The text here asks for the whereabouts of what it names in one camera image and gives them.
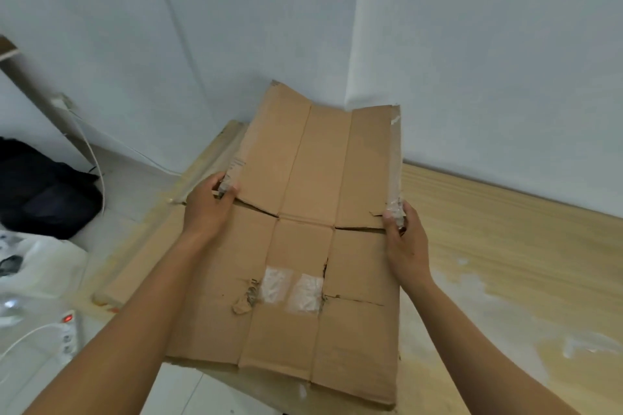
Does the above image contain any person's right hand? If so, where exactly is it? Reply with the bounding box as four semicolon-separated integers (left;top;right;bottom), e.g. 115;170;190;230
382;200;434;289

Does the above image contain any person's left hand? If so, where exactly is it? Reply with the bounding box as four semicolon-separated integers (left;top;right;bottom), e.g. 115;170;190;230
182;172;242;243

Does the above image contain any person's right forearm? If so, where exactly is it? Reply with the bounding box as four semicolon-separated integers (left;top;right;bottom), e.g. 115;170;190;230
401;278;578;415

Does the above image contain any person's left forearm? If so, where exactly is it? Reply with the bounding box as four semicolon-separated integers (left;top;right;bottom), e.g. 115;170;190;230
21;230;210;415

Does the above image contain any light wooden table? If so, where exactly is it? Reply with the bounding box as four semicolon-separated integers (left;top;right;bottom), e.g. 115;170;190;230
90;120;623;415

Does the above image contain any white plastic bag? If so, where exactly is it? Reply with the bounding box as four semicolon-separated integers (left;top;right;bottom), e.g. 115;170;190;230
0;230;88;328

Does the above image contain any black bag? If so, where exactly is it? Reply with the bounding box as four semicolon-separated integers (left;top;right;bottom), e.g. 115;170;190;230
0;137;103;241

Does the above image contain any white cable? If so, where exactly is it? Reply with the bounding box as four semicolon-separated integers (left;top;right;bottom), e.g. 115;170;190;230
51;93;107;216
67;110;185;176
0;322;64;362

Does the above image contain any white power strip red switch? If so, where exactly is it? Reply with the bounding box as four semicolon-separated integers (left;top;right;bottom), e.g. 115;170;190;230
57;310;81;357

